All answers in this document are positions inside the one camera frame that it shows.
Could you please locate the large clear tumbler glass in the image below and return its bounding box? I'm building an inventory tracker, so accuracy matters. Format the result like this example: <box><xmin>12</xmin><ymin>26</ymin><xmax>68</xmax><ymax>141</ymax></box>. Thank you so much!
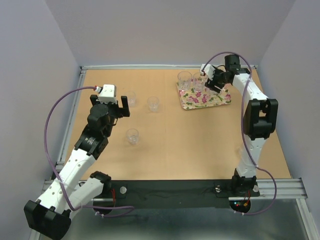
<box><xmin>177</xmin><ymin>71</ymin><xmax>192</xmax><ymax>91</ymax></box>

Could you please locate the small clear glass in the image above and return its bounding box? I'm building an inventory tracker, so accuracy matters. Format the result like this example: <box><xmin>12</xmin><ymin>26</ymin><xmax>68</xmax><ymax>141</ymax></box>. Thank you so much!
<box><xmin>147</xmin><ymin>96</ymin><xmax>160</xmax><ymax>112</ymax></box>
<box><xmin>126</xmin><ymin>128</ymin><xmax>140</xmax><ymax>145</ymax></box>
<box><xmin>236</xmin><ymin>146</ymin><xmax>246</xmax><ymax>158</ymax></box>
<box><xmin>125</xmin><ymin>91</ymin><xmax>136</xmax><ymax>107</ymax></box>

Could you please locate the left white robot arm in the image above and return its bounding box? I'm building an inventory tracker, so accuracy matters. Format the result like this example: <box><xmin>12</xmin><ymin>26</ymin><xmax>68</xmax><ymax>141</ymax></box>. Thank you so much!
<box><xmin>23</xmin><ymin>94</ymin><xmax>130</xmax><ymax>240</ymax></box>

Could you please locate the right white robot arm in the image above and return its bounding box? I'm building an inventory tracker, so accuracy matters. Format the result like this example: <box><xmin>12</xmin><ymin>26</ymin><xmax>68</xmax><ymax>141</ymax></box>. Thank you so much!
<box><xmin>200</xmin><ymin>52</ymin><xmax>279</xmax><ymax>195</ymax></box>

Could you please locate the floral patterned tray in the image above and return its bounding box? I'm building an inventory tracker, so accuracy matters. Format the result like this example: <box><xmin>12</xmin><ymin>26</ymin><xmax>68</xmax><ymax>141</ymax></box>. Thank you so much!
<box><xmin>176</xmin><ymin>82</ymin><xmax>232</xmax><ymax>110</ymax></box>

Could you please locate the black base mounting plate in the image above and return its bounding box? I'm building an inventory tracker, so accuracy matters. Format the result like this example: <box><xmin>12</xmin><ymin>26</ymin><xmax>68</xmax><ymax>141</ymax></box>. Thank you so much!
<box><xmin>93</xmin><ymin>179</ymin><xmax>260</xmax><ymax>215</ymax></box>

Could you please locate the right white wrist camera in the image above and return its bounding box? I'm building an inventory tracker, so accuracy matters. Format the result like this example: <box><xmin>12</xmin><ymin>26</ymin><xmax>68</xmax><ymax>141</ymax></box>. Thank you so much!
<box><xmin>200</xmin><ymin>64</ymin><xmax>216</xmax><ymax>80</ymax></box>

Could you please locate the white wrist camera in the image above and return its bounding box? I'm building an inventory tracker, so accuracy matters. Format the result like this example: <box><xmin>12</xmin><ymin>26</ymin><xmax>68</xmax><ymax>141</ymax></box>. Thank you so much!
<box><xmin>95</xmin><ymin>84</ymin><xmax>117</xmax><ymax>104</ymax></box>
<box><xmin>200</xmin><ymin>64</ymin><xmax>216</xmax><ymax>80</ymax></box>

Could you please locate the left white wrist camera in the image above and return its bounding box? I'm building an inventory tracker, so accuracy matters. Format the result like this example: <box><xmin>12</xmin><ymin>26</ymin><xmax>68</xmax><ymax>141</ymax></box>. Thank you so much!
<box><xmin>95</xmin><ymin>84</ymin><xmax>117</xmax><ymax>104</ymax></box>

